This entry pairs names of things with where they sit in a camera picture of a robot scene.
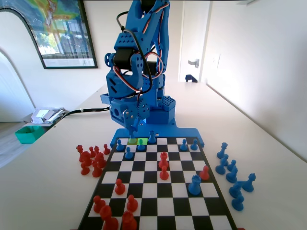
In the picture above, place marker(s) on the blue chess bishop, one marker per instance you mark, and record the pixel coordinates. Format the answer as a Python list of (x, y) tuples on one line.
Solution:
[(221, 166), (232, 176)]

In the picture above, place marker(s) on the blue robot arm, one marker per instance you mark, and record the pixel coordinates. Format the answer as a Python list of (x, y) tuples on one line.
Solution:
[(156, 48)]

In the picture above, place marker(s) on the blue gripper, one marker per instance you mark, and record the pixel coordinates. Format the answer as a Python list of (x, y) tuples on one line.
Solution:
[(118, 112)]

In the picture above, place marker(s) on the white arched panel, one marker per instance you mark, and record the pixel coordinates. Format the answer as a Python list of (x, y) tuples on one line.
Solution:
[(14, 83)]

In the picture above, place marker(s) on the blue table clamp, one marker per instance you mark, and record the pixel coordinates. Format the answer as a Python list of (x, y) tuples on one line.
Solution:
[(190, 78)]

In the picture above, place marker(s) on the blue chess king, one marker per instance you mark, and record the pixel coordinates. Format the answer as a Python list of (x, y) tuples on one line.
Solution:
[(132, 134)]

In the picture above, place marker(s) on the pile of papers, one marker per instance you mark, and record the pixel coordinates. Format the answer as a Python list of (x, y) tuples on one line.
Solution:
[(45, 114)]

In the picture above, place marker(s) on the green plastic box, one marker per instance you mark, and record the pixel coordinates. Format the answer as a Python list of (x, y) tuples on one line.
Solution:
[(28, 135)]

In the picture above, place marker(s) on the framed map poster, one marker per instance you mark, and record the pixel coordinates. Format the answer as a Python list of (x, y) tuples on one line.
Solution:
[(67, 36)]

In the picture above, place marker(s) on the white door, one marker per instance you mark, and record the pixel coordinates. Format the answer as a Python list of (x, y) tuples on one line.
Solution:
[(192, 36)]

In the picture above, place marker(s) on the black white chessboard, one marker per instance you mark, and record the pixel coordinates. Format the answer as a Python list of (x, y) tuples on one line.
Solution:
[(153, 191)]

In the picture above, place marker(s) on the blue base mounting plate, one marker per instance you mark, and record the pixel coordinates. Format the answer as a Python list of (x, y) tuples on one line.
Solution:
[(172, 133)]

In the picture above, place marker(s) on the blue chess rook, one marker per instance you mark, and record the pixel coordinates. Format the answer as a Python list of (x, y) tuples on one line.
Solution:
[(194, 185)]

